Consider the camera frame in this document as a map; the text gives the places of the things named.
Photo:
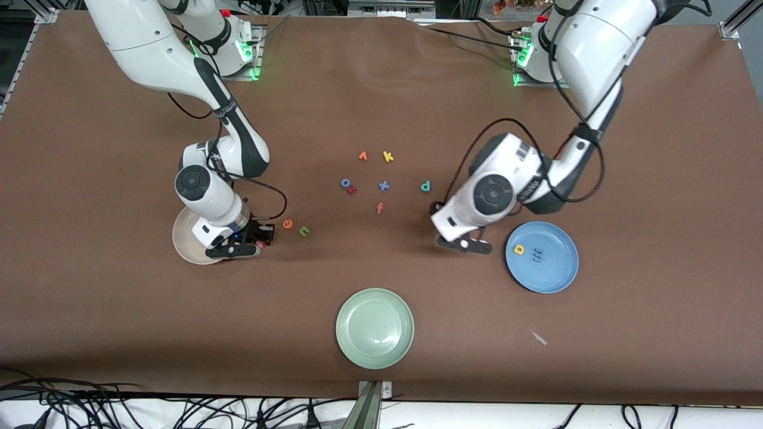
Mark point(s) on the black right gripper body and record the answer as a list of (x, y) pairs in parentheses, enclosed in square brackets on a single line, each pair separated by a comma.
[(257, 229)]

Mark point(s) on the blue foam letter m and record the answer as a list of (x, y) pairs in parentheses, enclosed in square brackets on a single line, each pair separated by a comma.
[(537, 256)]

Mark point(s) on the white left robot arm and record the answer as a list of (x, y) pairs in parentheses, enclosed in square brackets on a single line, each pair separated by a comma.
[(596, 53)]

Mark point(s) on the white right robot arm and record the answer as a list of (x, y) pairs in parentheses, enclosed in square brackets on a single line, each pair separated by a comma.
[(149, 42)]

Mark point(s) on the beige brown plate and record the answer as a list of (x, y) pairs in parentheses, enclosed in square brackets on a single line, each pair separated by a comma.
[(188, 244)]

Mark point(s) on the blue plate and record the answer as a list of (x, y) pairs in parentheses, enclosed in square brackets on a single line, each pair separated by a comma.
[(548, 274)]

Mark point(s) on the green plate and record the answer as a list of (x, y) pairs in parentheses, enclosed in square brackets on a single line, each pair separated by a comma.
[(375, 328)]

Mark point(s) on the brown table cover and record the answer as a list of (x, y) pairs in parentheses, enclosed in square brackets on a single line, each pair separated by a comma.
[(119, 328)]

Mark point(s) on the white paper scrap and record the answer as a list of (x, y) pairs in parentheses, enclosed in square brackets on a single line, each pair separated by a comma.
[(539, 338)]

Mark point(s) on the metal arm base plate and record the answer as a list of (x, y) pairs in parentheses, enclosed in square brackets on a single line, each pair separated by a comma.
[(257, 59), (524, 84)]

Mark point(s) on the grey metal frame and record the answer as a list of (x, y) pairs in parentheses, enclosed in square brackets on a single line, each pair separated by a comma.
[(387, 9)]

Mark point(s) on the aluminium camera mount profile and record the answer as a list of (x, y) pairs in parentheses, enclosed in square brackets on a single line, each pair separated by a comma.
[(369, 411)]

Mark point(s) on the aluminium frame rail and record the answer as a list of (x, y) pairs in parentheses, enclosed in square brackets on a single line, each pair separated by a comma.
[(45, 15), (730, 27)]

